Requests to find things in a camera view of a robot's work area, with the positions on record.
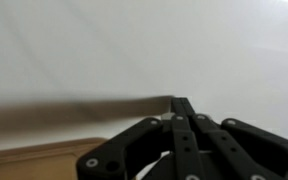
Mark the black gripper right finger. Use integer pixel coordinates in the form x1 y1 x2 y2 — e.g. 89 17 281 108
182 96 288 180

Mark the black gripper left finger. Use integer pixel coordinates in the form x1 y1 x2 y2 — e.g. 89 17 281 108
76 96 207 180

